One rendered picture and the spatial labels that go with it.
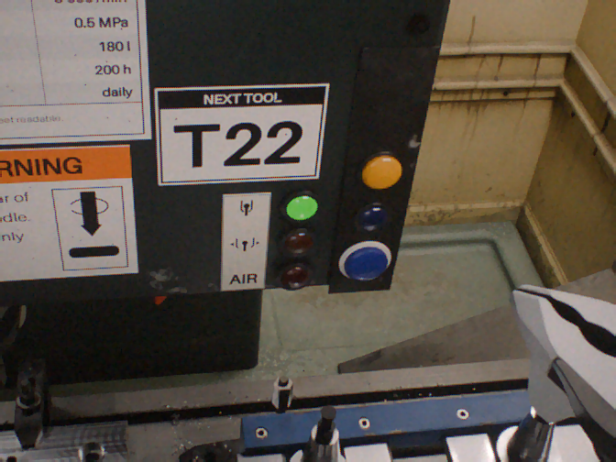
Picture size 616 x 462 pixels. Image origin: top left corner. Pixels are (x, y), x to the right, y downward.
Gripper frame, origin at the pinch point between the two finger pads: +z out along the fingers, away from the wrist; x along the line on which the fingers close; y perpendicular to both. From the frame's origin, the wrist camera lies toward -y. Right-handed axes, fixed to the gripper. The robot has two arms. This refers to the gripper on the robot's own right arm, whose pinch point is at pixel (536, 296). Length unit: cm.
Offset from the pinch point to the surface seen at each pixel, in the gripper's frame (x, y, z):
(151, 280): -12.1, 9.0, 20.3
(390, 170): 0.3, -0.4, 12.2
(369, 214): -0.2, 3.5, 12.7
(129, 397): 5, 76, 57
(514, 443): 21.1, 41.6, 7.0
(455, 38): 91, 55, 79
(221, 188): -8.2, 1.2, 18.0
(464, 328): 69, 93, 45
